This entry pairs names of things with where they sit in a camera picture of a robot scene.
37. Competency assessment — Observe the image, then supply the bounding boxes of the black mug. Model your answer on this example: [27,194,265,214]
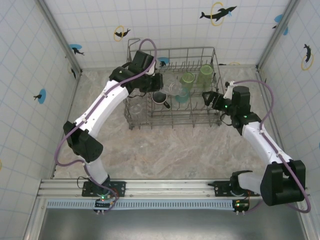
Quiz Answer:
[151,90,172,109]

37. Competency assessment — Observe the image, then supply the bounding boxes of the teal textured plastic cup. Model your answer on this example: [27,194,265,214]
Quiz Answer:
[174,86,190,103]

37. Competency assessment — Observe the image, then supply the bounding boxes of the green translucent plastic cup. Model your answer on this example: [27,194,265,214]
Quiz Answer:
[198,63,214,89]
[180,71,196,90]

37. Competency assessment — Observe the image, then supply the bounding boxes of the blue oval fish sticker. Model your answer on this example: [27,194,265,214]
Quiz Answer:
[156,56,170,68]
[33,88,48,104]

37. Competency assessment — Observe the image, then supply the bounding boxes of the blue oval shark sticker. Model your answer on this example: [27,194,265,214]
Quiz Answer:
[68,43,85,56]

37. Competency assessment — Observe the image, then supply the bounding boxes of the blue patch corner sticker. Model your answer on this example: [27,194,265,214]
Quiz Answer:
[272,14,289,36]

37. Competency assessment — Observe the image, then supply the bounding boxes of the brushed steel panel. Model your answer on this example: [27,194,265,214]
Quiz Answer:
[39,208,308,240]

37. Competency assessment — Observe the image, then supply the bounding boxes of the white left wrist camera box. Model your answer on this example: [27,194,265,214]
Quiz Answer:
[146,63,161,76]

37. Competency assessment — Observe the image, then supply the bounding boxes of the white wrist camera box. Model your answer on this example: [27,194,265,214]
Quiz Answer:
[223,80,238,100]
[146,63,161,76]

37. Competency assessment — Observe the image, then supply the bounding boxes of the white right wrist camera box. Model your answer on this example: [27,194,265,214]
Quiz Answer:
[223,80,238,100]

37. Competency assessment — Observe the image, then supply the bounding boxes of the grey wire dish rack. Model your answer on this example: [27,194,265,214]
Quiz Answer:
[123,37,223,131]

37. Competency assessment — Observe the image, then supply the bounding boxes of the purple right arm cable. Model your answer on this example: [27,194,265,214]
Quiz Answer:
[229,79,312,215]

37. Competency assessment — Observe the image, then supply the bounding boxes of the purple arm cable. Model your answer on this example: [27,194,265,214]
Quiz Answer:
[229,79,312,215]
[54,38,159,201]

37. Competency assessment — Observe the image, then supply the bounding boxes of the aluminium table edge rail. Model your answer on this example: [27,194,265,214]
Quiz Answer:
[81,65,258,73]
[256,67,295,179]
[51,71,83,180]

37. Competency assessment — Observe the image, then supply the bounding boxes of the small dolphin yellow ring sticker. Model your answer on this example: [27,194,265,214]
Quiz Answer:
[113,24,131,42]

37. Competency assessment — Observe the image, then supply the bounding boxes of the aluminium frame post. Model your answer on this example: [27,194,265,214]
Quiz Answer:
[37,0,84,76]
[256,0,300,73]

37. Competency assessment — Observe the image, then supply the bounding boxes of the large dolphin yellow ring sticker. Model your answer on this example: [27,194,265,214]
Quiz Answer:
[199,1,238,27]

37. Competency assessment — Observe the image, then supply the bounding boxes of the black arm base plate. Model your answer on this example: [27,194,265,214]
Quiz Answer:
[82,180,127,198]
[207,180,261,198]

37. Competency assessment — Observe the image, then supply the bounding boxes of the aluminium mounting rail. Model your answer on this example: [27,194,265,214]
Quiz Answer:
[37,178,311,200]

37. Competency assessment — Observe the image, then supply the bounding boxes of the slotted cable duct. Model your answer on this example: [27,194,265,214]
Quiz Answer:
[46,199,251,210]

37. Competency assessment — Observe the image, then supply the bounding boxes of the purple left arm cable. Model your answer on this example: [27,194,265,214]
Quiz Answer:
[54,38,159,201]

